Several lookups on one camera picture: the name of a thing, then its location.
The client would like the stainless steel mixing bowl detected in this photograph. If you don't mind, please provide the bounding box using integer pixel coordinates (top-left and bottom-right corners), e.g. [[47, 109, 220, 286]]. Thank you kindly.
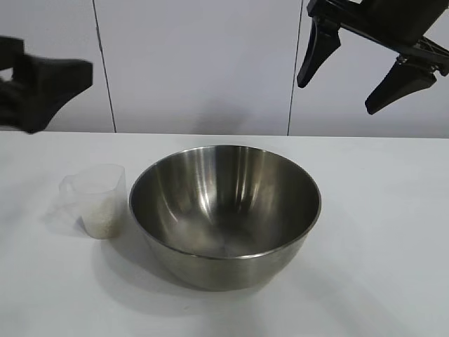
[[128, 145, 323, 291]]

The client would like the clear plastic measuring cup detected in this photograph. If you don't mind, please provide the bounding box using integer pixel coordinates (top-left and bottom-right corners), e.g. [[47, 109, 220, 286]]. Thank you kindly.
[[59, 164, 126, 240]]

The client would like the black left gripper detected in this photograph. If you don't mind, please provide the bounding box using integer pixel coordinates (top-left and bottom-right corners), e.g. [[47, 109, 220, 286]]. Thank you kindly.
[[0, 34, 94, 135]]

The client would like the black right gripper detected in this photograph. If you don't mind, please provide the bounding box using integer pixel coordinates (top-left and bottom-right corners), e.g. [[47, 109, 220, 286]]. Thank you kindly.
[[296, 0, 449, 115]]

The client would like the white uncooked rice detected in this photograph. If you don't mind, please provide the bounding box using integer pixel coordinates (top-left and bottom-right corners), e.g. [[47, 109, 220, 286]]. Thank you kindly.
[[81, 196, 123, 240]]

